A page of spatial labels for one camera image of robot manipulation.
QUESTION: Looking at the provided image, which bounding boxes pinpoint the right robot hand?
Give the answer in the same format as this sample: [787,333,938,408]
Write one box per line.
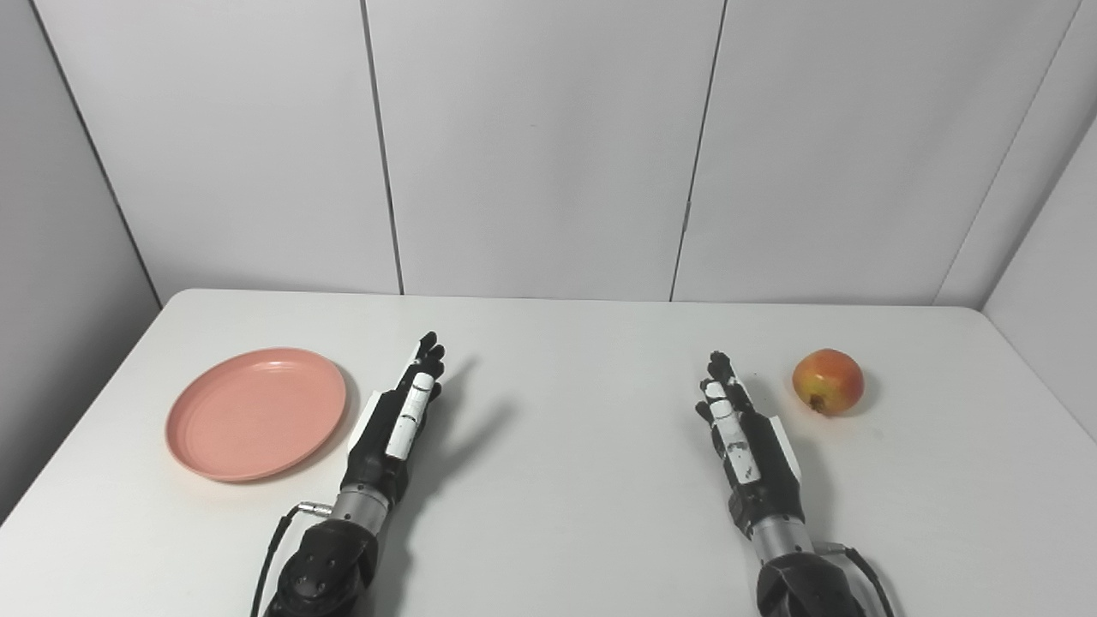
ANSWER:
[693,350,806,527]

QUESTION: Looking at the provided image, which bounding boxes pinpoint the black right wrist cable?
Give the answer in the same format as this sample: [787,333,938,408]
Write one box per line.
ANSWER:
[818,541,897,617]

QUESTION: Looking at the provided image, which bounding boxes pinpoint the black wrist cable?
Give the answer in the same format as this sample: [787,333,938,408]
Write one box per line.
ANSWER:
[249,502,333,617]
[818,541,897,617]

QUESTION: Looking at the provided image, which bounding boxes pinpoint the pink round plate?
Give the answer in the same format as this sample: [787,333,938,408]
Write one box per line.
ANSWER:
[165,347,349,482]

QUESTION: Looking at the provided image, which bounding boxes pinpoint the red yellow apple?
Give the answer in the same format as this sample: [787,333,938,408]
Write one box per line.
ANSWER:
[792,348,865,417]

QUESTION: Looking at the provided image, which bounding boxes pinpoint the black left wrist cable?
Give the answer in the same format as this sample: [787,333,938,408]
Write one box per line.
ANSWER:
[249,502,333,617]

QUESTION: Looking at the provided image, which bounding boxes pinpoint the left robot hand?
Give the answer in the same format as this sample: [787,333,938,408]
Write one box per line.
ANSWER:
[342,332,447,506]

